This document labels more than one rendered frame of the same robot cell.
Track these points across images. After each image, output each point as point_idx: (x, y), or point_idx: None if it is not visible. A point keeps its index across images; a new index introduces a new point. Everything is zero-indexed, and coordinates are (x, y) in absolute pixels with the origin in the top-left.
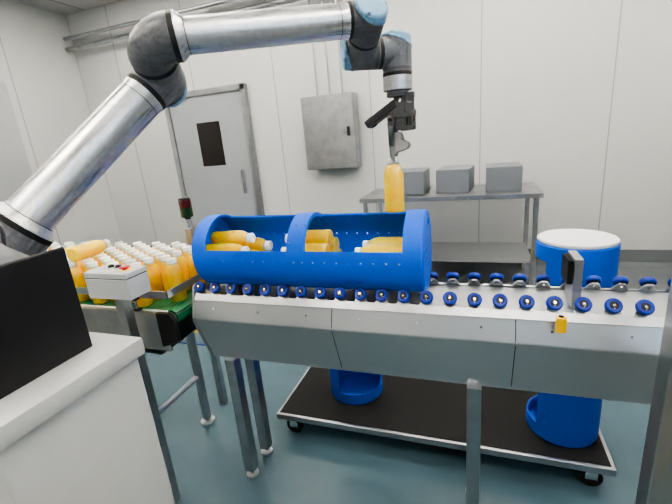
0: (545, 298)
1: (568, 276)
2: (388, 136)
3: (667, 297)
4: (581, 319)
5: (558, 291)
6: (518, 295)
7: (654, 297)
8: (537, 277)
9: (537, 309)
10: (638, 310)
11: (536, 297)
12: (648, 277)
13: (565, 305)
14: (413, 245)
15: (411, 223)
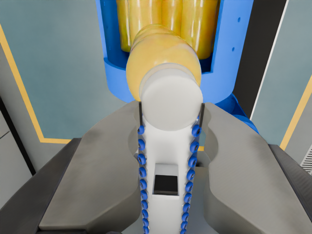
0: (170, 153)
1: (154, 180)
2: (18, 193)
3: (177, 205)
4: (139, 164)
5: (185, 163)
6: (175, 138)
7: (177, 201)
8: (191, 159)
9: (148, 146)
10: (141, 191)
11: (172, 148)
12: (184, 210)
13: (158, 161)
14: (106, 77)
15: (122, 82)
